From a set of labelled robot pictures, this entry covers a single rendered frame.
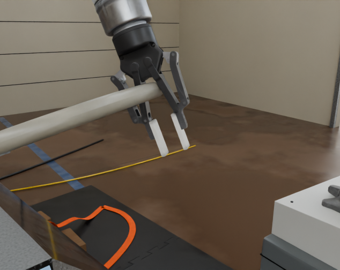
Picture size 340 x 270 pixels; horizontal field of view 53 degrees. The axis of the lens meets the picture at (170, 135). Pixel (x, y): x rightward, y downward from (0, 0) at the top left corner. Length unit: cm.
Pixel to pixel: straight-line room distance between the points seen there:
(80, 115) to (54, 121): 4
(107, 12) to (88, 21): 607
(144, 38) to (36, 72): 580
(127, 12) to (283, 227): 76
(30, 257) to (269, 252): 66
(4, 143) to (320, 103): 533
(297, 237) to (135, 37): 73
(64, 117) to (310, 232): 76
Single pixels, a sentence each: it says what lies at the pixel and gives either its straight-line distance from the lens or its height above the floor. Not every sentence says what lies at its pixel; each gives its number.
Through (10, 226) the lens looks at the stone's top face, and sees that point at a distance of 112.
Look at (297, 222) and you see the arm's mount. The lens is 105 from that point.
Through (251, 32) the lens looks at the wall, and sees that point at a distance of 634.
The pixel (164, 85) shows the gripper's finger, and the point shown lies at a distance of 62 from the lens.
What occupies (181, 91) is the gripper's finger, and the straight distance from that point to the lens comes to 61.
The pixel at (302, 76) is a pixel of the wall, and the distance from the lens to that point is 576.
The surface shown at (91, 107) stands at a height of 129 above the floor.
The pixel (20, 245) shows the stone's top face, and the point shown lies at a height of 85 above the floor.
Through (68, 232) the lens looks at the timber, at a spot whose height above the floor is 9.
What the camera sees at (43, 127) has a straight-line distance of 48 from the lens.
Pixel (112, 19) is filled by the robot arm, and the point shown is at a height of 141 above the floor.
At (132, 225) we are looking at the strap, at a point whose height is 2.
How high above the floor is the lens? 140
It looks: 17 degrees down
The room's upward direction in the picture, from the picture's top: straight up
